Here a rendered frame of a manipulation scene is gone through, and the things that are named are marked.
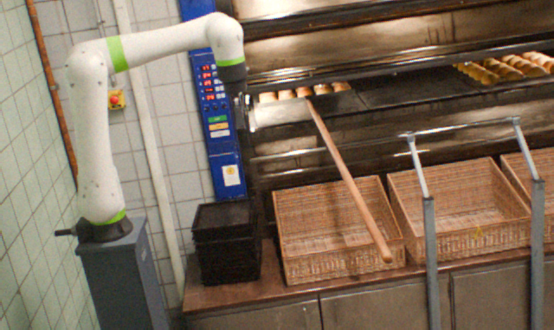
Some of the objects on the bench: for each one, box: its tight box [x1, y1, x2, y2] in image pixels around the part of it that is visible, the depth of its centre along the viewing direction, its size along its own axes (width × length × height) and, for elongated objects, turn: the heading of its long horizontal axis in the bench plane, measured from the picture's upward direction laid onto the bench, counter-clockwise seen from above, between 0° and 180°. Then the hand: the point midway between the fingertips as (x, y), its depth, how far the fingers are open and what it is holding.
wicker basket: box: [272, 176, 406, 286], centre depth 298 cm, size 49×56×28 cm
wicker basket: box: [387, 157, 531, 266], centre depth 300 cm, size 49×56×28 cm
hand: (245, 138), depth 204 cm, fingers open, 13 cm apart
